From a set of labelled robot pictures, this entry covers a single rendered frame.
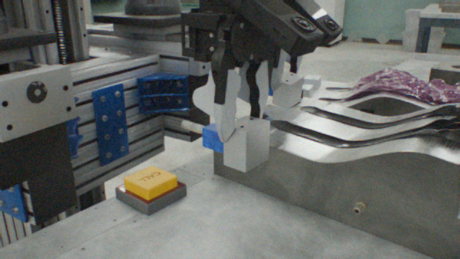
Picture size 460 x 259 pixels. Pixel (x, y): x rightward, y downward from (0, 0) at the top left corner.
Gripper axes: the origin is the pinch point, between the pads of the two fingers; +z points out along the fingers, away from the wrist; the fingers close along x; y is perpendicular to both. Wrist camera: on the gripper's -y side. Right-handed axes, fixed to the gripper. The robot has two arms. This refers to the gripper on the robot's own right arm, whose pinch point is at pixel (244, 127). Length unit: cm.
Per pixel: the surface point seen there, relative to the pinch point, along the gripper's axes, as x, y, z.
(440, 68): -97, -1, 8
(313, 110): -30.1, 6.2, 6.4
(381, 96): -45.1, -1.6, 5.4
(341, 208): -10.1, -9.7, 12.6
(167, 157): -127, 160, 95
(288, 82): -26.5, 9.8, 0.7
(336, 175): -10.1, -8.4, 7.8
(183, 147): -145, 163, 95
